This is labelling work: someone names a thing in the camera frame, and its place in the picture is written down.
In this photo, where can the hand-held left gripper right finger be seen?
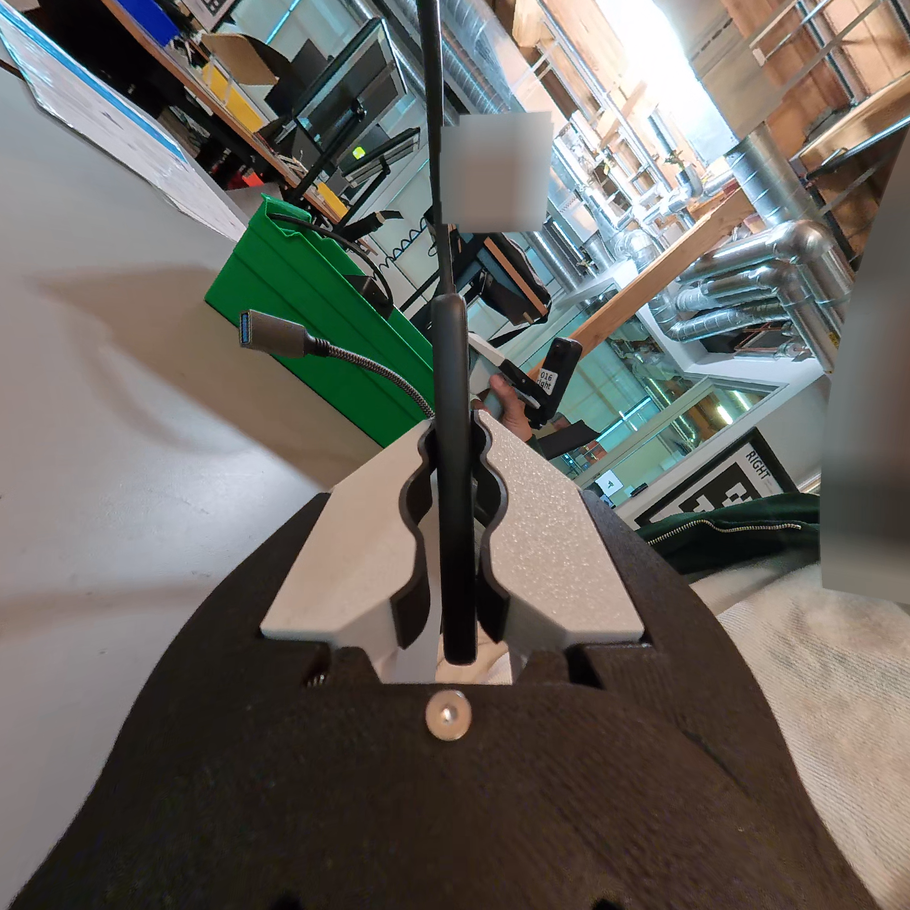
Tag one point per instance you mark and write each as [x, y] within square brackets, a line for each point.
[561, 554]

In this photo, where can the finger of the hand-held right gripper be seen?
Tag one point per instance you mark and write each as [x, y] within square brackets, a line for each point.
[494, 352]

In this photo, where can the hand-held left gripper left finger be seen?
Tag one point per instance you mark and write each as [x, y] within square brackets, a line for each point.
[341, 561]

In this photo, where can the black USB hub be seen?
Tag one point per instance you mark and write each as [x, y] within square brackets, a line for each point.
[373, 291]
[455, 462]

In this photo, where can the green plastic bin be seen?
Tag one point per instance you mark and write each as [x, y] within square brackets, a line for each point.
[306, 341]

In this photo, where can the person's right forearm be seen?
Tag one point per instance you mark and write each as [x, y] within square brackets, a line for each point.
[569, 437]

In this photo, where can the grey desk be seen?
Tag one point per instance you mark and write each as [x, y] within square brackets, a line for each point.
[106, 462]

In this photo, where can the person's right hand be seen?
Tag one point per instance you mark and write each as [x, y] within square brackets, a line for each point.
[513, 419]

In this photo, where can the wooden ceiling beam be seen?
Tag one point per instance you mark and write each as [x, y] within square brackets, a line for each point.
[675, 256]

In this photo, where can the black white marker poster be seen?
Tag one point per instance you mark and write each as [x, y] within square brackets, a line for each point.
[718, 490]

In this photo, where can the dark green zip jacket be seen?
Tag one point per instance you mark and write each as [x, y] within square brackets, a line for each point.
[746, 547]

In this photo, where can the silver ventilation ducts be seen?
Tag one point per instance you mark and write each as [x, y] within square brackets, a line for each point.
[782, 249]

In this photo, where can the person's cream trousers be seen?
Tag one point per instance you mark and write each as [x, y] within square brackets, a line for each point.
[817, 711]

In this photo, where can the blue header instruction leaflet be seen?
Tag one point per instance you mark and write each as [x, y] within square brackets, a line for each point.
[106, 121]

